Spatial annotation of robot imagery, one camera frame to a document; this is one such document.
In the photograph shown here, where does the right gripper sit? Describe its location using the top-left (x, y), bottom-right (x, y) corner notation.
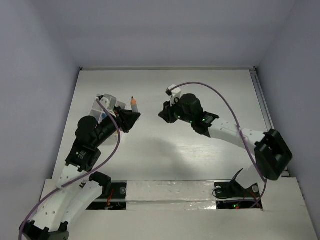
top-left (158, 96), bottom-right (194, 124)

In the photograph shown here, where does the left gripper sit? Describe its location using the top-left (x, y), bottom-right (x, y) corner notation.
top-left (93, 105), bottom-right (141, 146)

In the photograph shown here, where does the grey pencil shaped case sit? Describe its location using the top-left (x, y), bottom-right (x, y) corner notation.
top-left (130, 96), bottom-right (139, 113)

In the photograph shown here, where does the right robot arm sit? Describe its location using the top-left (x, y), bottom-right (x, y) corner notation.
top-left (159, 93), bottom-right (293, 196)

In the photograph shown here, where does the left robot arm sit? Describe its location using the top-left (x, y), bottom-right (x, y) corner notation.
top-left (18, 106), bottom-right (141, 240)

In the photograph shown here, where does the white divided organizer tray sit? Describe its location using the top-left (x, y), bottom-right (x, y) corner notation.
top-left (89, 100), bottom-right (126, 124)

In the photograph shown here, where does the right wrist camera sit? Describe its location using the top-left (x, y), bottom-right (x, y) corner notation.
top-left (165, 84), bottom-right (182, 106)

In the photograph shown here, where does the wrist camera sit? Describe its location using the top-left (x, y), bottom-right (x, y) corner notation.
top-left (165, 84), bottom-right (182, 106)
top-left (96, 94), bottom-right (117, 110)

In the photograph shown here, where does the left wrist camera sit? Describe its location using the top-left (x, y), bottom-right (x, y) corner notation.
top-left (96, 94), bottom-right (117, 110)

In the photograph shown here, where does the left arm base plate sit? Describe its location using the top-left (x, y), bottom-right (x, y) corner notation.
top-left (87, 181), bottom-right (127, 211)

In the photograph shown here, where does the aluminium rail right side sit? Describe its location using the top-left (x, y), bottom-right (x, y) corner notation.
top-left (249, 67), bottom-right (293, 178)

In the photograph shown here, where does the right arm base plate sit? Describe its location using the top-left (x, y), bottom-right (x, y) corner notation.
top-left (212, 181), bottom-right (263, 210)

